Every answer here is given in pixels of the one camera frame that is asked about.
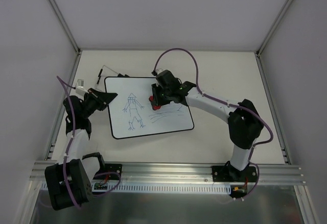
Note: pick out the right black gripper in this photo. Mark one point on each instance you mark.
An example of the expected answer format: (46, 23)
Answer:
(156, 95)

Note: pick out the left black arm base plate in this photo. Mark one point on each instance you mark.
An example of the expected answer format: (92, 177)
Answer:
(113, 171)

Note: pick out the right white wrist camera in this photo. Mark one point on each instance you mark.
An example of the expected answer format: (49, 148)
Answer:
(158, 71)

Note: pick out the aluminium frame post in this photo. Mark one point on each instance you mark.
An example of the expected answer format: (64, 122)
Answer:
(53, 4)
(280, 16)

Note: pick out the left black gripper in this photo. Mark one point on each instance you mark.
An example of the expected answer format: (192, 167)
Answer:
(96, 97)

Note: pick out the red whiteboard eraser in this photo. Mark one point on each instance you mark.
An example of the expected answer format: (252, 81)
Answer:
(153, 105)

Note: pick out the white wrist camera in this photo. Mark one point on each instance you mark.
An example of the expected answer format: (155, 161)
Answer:
(80, 87)
(158, 71)

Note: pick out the left aluminium frame post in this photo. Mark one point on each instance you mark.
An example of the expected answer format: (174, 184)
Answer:
(53, 4)

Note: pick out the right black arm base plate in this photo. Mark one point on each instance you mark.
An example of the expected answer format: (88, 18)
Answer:
(227, 173)

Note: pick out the right aluminium frame post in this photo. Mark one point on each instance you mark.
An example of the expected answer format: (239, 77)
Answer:
(280, 16)

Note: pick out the white board with black frame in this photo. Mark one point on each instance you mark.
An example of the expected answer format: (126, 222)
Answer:
(131, 114)

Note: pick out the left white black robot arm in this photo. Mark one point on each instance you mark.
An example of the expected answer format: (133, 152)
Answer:
(69, 179)

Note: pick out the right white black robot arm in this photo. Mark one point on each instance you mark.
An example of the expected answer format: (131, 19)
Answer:
(243, 121)

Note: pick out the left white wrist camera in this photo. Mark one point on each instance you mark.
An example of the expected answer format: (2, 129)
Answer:
(80, 87)

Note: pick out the wire whiteboard stand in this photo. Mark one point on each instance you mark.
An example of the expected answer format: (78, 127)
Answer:
(106, 71)

